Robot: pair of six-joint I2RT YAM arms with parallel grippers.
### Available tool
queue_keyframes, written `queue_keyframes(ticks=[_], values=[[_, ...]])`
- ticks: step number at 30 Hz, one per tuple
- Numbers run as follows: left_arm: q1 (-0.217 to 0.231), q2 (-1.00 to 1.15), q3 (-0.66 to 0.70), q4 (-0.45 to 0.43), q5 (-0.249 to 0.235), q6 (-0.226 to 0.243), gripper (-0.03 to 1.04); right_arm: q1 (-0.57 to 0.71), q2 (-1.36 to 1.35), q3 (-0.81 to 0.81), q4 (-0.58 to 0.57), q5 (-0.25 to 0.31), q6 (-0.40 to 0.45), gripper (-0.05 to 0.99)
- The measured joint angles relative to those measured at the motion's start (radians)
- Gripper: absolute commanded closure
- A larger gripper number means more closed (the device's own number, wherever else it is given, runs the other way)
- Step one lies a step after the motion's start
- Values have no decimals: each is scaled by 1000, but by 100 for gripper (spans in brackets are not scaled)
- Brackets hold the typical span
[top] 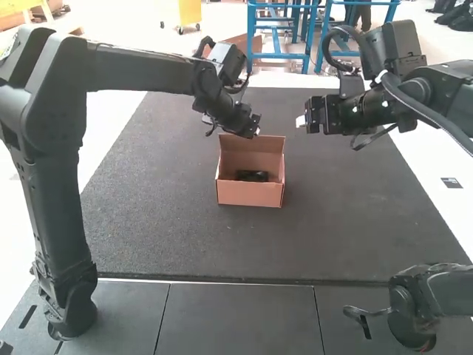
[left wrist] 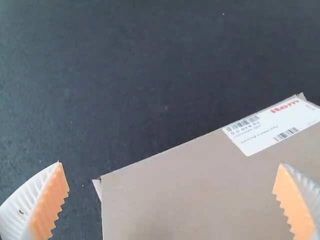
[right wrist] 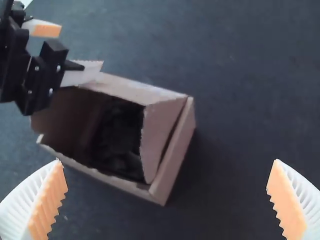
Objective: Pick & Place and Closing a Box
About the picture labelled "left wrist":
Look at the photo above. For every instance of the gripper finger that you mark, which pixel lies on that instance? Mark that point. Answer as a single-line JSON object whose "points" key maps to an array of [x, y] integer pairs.
{"points": [[300, 210], [22, 212]]}

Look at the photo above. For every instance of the black mat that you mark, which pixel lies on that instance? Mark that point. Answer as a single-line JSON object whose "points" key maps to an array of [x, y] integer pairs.
{"points": [[125, 75]]}

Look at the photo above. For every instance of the cardboard box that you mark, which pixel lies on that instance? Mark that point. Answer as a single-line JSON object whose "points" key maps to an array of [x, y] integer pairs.
{"points": [[187, 187]]}

